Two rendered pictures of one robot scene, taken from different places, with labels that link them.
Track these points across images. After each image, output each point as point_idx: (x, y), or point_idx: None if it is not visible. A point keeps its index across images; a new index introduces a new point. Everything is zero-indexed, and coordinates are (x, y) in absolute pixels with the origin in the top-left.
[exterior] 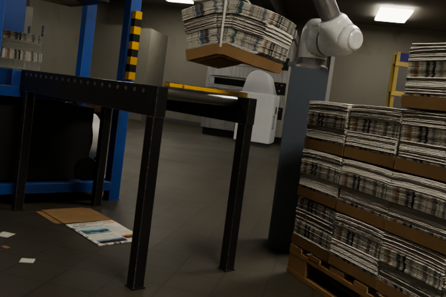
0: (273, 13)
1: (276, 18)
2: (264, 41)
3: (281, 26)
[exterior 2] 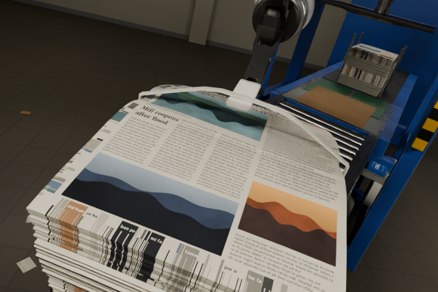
0: (48, 218)
1: (97, 244)
2: (61, 281)
3: (165, 283)
